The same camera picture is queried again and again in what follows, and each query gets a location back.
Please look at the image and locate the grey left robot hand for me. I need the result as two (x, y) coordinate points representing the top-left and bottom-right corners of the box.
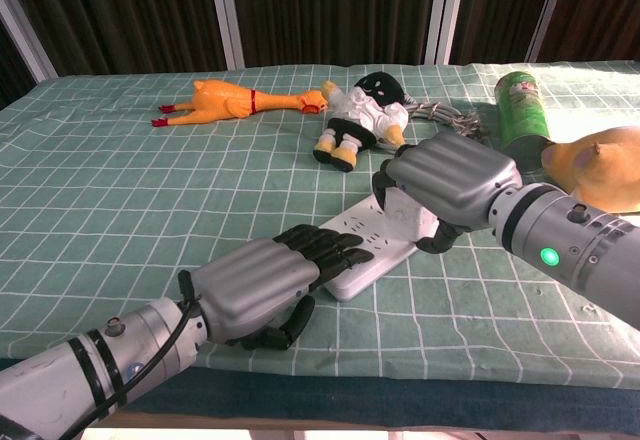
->
(189, 224), (376, 352)

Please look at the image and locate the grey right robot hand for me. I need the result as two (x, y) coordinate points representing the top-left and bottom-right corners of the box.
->
(372, 132), (523, 255)

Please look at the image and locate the white power strip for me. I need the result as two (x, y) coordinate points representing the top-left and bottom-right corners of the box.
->
(318, 193), (439, 304)

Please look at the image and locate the green chips can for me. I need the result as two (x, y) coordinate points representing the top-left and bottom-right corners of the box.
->
(494, 70), (553, 166)

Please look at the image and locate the black and white plush doll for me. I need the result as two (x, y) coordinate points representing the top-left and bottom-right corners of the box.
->
(312, 70), (410, 173)

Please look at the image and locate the orange plush animal toy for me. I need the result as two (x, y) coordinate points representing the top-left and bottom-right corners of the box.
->
(541, 126), (640, 214)

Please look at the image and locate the green checked tablecloth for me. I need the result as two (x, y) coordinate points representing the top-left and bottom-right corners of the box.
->
(0, 59), (640, 392)

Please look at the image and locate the yellow rubber chicken toy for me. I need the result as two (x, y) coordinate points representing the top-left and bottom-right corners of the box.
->
(151, 79), (330, 128)

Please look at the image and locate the dark brown curtain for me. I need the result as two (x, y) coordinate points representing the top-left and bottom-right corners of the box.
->
(0, 0), (640, 110)

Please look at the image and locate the grey cable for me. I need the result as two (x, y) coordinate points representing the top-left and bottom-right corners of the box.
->
(374, 99), (487, 154)

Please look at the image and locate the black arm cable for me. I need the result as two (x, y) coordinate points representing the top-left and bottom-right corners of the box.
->
(64, 269), (201, 440)

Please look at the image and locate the white window frame post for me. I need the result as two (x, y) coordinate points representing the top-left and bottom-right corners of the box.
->
(424, 0), (468, 66)
(0, 0), (59, 84)
(525, 0), (573, 63)
(206, 0), (246, 71)

